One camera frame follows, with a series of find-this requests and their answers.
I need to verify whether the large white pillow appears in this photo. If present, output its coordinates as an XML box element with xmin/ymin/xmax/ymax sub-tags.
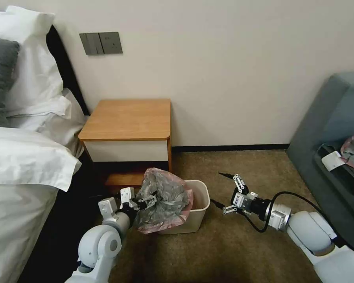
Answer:
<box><xmin>0</xmin><ymin>5</ymin><xmax>65</xmax><ymax>116</ymax></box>

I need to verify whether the dark low table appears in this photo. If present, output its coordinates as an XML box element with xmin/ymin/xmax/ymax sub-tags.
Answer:
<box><xmin>313</xmin><ymin>142</ymin><xmax>354</xmax><ymax>191</ymax></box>

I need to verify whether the black bed headboard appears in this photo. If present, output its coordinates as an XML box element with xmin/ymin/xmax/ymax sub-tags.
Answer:
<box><xmin>45</xmin><ymin>24</ymin><xmax>91</xmax><ymax>116</ymax></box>

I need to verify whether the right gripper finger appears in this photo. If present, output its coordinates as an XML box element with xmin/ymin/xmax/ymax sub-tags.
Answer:
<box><xmin>219</xmin><ymin>172</ymin><xmax>251</xmax><ymax>196</ymax></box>
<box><xmin>210</xmin><ymin>199</ymin><xmax>245</xmax><ymax>215</ymax></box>

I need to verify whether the grey wall switch panel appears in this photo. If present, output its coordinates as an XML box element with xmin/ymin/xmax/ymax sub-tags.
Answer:
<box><xmin>79</xmin><ymin>33</ymin><xmax>101</xmax><ymax>56</ymax></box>

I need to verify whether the grey wall socket panel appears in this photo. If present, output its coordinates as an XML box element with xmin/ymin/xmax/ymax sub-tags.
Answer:
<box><xmin>98</xmin><ymin>31</ymin><xmax>124</xmax><ymax>55</ymax></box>

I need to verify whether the white paper card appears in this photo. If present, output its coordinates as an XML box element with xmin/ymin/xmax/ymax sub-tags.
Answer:
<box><xmin>321</xmin><ymin>151</ymin><xmax>345</xmax><ymax>173</ymax></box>

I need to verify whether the grey blue sofa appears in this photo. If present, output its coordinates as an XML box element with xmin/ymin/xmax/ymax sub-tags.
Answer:
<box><xmin>286</xmin><ymin>72</ymin><xmax>354</xmax><ymax>208</ymax></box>

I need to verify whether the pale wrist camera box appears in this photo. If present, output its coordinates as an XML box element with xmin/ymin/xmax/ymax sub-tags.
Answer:
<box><xmin>120</xmin><ymin>187</ymin><xmax>135</xmax><ymax>208</ymax></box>
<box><xmin>232</xmin><ymin>193</ymin><xmax>249</xmax><ymax>208</ymax></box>

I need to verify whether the white duvet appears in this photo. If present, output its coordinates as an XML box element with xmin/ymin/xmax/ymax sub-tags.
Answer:
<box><xmin>0</xmin><ymin>126</ymin><xmax>83</xmax><ymax>283</ymax></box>

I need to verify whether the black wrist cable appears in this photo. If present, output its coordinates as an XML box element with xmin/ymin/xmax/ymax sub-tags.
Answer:
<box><xmin>243</xmin><ymin>191</ymin><xmax>347</xmax><ymax>251</ymax></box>

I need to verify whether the pink grey garbage bag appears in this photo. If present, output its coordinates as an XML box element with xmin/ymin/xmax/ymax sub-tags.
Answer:
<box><xmin>135</xmin><ymin>168</ymin><xmax>194</xmax><ymax>235</ymax></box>

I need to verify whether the white plastic trash can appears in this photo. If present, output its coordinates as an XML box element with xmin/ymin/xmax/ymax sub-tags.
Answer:
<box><xmin>157</xmin><ymin>180</ymin><xmax>210</xmax><ymax>235</ymax></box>

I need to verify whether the black baseboard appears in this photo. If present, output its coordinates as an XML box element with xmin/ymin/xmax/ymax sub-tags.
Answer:
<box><xmin>171</xmin><ymin>143</ymin><xmax>291</xmax><ymax>149</ymax></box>

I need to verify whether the wooden nightstand with white drawer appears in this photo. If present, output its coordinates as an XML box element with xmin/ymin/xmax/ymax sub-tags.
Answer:
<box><xmin>77</xmin><ymin>99</ymin><xmax>173</xmax><ymax>189</ymax></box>

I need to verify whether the flat white pillow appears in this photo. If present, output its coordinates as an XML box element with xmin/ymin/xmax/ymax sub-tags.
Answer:
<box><xmin>6</xmin><ymin>88</ymin><xmax>90</xmax><ymax>149</ymax></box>

